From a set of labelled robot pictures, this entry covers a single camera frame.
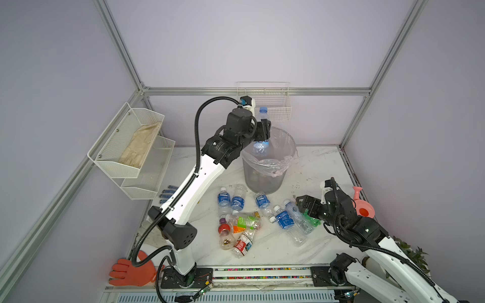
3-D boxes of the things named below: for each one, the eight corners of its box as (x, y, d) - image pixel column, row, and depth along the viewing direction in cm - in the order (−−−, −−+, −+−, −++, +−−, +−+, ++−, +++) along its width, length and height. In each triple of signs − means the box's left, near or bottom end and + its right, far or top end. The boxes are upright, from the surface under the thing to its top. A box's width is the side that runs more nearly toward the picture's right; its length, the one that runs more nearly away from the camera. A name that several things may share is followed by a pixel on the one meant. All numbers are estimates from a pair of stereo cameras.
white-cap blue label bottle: (216, 219, 90) (215, 215, 87) (219, 192, 101) (218, 187, 97) (230, 219, 90) (230, 215, 87) (232, 192, 101) (232, 187, 97)
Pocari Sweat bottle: (268, 226, 89) (270, 221, 85) (253, 200, 98) (253, 195, 93) (278, 220, 91) (280, 216, 86) (262, 196, 99) (263, 190, 95)
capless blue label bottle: (227, 214, 93) (226, 209, 88) (235, 188, 102) (234, 183, 98) (241, 216, 92) (241, 211, 88) (247, 190, 102) (247, 185, 97)
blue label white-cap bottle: (292, 251, 82) (294, 248, 78) (270, 211, 93) (271, 207, 90) (303, 245, 83) (306, 242, 80) (280, 207, 95) (282, 203, 92)
